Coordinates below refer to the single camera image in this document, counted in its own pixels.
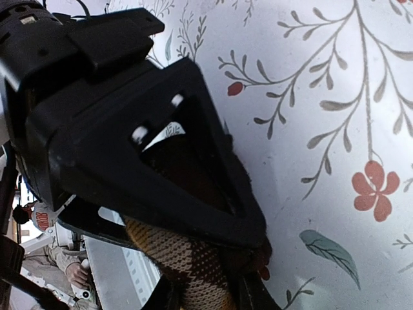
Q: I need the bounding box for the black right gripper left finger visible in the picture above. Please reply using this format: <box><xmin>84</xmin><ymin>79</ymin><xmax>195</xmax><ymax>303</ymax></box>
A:
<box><xmin>143</xmin><ymin>275</ymin><xmax>185</xmax><ymax>310</ymax></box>

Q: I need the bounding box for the floral patterned table mat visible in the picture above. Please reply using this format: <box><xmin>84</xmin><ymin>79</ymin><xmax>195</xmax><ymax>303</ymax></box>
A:
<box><xmin>106</xmin><ymin>0</ymin><xmax>413</xmax><ymax>310</ymax></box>

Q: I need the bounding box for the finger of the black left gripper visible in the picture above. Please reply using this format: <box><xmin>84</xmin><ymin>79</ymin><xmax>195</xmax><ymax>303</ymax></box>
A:
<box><xmin>49</xmin><ymin>58</ymin><xmax>267</xmax><ymax>249</ymax></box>
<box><xmin>57</xmin><ymin>197</ymin><xmax>136</xmax><ymax>249</ymax></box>

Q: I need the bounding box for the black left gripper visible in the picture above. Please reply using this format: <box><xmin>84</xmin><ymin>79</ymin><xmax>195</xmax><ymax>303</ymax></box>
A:
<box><xmin>1</xmin><ymin>6</ymin><xmax>165</xmax><ymax>208</ymax></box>

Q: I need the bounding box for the brown argyle sock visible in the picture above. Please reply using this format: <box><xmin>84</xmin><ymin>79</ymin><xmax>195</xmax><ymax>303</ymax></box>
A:
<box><xmin>123</xmin><ymin>134</ymin><xmax>272</xmax><ymax>309</ymax></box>

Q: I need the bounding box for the aluminium front rail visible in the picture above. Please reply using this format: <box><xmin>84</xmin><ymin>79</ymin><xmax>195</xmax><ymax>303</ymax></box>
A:
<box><xmin>82</xmin><ymin>206</ymin><xmax>162</xmax><ymax>310</ymax></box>

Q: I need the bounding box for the person in beige clothing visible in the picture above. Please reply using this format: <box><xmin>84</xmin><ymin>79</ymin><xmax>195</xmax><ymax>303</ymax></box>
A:
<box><xmin>12</xmin><ymin>200</ymin><xmax>93</xmax><ymax>297</ymax></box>

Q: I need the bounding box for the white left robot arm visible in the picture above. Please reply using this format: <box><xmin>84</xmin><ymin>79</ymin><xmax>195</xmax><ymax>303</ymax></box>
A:
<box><xmin>1</xmin><ymin>1</ymin><xmax>266</xmax><ymax>249</ymax></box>

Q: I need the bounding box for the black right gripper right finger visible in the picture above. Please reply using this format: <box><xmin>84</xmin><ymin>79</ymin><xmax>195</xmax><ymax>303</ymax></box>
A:
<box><xmin>237</xmin><ymin>273</ymin><xmax>281</xmax><ymax>310</ymax></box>

